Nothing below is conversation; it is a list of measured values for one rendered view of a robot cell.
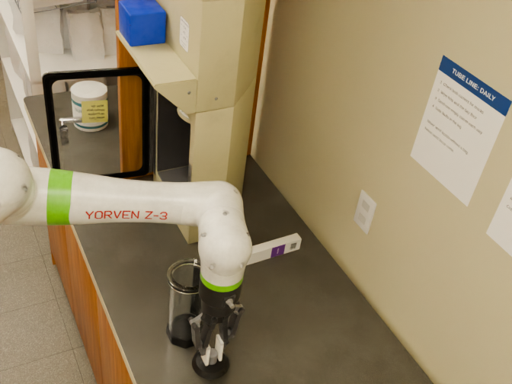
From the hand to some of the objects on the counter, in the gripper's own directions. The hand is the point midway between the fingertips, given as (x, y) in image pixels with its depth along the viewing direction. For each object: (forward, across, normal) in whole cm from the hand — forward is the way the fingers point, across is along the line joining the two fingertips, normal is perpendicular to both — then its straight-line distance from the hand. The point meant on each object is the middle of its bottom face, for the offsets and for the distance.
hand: (212, 350), depth 146 cm
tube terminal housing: (+11, +25, +62) cm, 68 cm away
